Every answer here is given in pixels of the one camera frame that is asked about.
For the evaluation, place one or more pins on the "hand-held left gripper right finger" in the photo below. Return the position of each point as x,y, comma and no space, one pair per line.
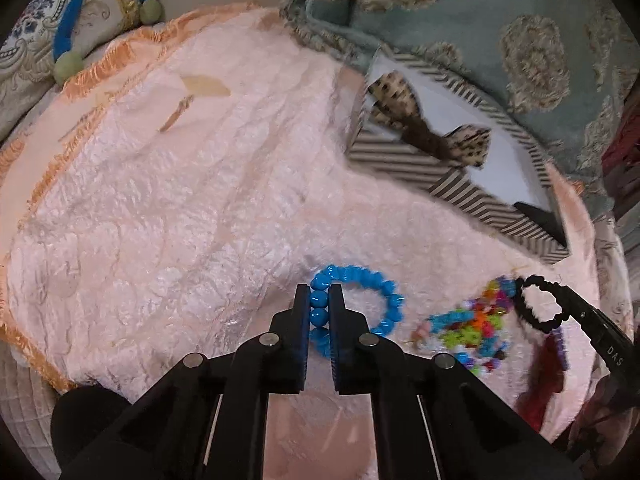
336,332

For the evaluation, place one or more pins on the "beige floral cloth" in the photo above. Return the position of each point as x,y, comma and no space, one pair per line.
612,255

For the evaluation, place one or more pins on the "teal patterned cushion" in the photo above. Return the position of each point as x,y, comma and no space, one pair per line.
475,15

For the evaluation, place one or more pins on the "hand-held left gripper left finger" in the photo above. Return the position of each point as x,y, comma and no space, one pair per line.
300,332

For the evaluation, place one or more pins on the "black scrunchie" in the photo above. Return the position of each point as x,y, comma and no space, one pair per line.
522,305
542,220

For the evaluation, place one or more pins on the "floral embroidered pillow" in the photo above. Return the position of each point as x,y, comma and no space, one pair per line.
30,40

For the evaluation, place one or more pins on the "white quilted bed cover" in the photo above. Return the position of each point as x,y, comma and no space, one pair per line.
25,400

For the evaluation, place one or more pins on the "brown scrunchie with leopard bow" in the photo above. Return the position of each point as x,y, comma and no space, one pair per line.
425,135

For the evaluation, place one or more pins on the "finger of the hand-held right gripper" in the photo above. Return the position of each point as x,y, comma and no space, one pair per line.
607,337

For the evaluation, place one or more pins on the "pink quilted bedspread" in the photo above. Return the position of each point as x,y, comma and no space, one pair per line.
175,210

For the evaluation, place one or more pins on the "striped cardboard box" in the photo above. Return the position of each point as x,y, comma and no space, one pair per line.
420,175

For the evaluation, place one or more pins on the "dark red cloth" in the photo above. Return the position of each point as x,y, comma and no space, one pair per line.
622,160

